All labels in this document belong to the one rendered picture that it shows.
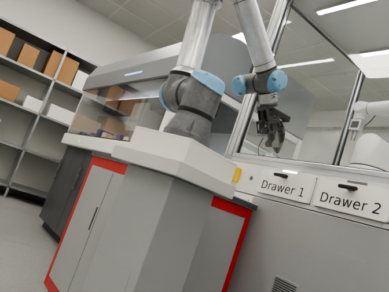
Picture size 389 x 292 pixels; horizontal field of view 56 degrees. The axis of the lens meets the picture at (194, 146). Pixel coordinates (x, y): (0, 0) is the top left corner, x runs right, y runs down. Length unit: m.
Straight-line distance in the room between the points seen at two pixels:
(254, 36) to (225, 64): 1.15
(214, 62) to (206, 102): 1.28
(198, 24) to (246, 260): 1.00
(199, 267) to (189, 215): 0.54
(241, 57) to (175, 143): 1.55
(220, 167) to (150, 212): 0.26
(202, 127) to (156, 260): 0.40
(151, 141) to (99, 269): 0.39
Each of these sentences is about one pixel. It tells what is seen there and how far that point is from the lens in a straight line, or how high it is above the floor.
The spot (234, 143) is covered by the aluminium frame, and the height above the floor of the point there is 1.04.
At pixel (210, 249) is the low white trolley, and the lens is 1.59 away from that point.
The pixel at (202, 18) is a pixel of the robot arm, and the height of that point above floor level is 1.27.
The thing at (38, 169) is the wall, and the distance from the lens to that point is 5.52.
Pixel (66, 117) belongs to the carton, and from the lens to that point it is 5.17.
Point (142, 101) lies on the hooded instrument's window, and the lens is 2.53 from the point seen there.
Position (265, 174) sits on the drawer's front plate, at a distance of 1.72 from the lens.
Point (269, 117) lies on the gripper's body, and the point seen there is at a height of 1.10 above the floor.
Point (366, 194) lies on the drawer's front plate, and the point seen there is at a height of 0.90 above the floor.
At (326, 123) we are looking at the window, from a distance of 1.67.
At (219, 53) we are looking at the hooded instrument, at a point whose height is 1.61.
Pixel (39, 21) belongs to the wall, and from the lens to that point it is 5.70.
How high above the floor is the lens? 0.67
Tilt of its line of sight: 8 degrees up
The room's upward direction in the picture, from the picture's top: 19 degrees clockwise
